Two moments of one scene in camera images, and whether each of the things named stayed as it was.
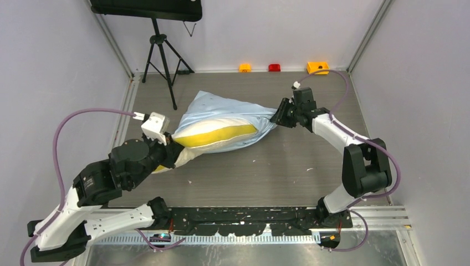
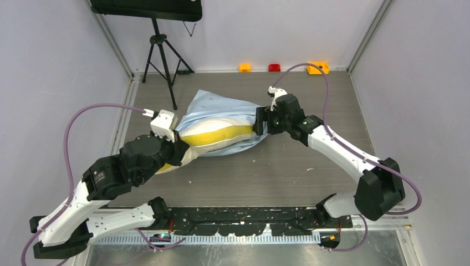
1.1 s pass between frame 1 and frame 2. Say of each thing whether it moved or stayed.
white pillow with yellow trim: stayed
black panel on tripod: stayed
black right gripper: moved
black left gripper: stayed
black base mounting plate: stayed
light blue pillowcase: moved
